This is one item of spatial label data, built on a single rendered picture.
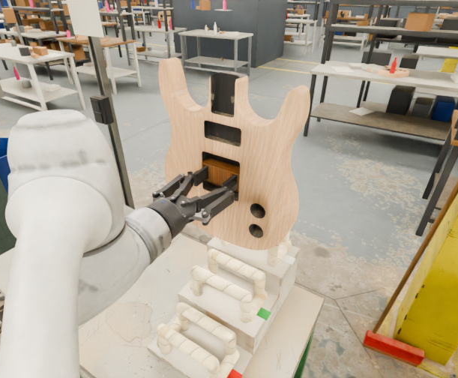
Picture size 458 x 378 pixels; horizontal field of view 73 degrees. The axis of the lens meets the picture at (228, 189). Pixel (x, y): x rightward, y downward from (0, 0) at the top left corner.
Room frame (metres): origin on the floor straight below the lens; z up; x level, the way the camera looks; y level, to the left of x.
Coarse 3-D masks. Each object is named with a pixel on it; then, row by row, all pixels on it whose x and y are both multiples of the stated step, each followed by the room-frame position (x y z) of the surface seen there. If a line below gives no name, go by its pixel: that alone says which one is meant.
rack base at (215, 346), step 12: (168, 324) 0.57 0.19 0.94; (192, 324) 0.57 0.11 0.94; (192, 336) 0.53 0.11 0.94; (204, 336) 0.53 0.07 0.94; (216, 336) 0.53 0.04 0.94; (156, 348) 0.50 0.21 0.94; (204, 348) 0.50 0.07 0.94; (216, 348) 0.50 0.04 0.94; (240, 348) 0.50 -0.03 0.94; (168, 360) 0.46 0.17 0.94; (180, 360) 0.46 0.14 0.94; (192, 360) 0.46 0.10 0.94; (240, 360) 0.46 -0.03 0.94; (180, 372) 0.43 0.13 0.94; (192, 372) 0.43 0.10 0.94; (204, 372) 0.43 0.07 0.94; (240, 372) 0.43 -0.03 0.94
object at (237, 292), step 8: (192, 272) 0.62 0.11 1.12; (200, 272) 0.61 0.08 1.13; (208, 272) 0.61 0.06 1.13; (208, 280) 0.59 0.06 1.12; (216, 280) 0.58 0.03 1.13; (224, 280) 0.58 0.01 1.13; (224, 288) 0.56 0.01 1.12; (232, 288) 0.56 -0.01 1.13; (240, 288) 0.56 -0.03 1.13; (232, 296) 0.54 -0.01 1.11; (240, 296) 0.53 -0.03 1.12; (248, 296) 0.53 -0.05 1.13
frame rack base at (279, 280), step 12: (216, 240) 0.78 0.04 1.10; (228, 252) 0.72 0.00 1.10; (240, 252) 0.72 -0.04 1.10; (252, 252) 0.72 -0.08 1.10; (264, 252) 0.72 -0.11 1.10; (288, 252) 0.72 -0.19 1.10; (252, 264) 0.67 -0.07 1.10; (264, 264) 0.67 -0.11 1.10; (288, 264) 0.67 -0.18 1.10; (240, 276) 0.69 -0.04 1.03; (276, 276) 0.62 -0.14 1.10; (288, 276) 0.66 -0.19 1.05; (276, 288) 0.62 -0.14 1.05; (288, 288) 0.68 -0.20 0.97
